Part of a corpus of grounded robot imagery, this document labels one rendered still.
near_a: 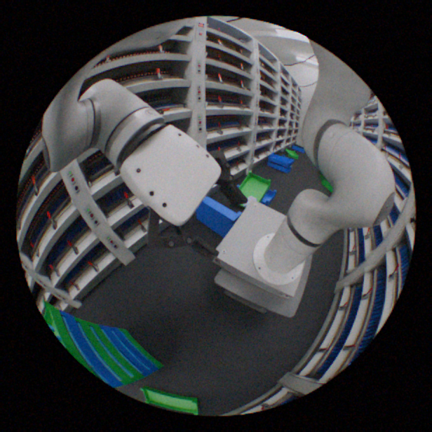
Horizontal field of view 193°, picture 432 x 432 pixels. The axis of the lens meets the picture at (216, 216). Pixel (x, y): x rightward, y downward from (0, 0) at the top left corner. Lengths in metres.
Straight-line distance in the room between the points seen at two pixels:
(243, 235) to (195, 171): 0.35
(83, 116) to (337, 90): 0.30
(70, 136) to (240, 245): 0.48
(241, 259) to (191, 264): 0.42
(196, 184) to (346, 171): 0.18
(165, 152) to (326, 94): 0.24
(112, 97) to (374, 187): 0.30
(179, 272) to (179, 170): 0.69
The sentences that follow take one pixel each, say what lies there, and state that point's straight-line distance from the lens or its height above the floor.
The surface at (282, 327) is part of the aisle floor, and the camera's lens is 0.81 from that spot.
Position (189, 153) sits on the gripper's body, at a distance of 0.16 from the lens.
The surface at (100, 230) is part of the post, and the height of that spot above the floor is 0.33.
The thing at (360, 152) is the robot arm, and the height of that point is 0.73.
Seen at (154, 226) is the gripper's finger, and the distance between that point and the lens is 0.15.
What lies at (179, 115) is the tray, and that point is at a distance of 0.74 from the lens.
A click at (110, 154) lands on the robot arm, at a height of 0.70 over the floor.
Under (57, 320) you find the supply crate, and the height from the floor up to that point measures 0.51.
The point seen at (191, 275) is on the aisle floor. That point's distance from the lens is 0.77.
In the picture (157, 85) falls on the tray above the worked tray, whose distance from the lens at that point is 0.70.
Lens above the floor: 0.72
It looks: 46 degrees down
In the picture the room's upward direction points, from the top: straight up
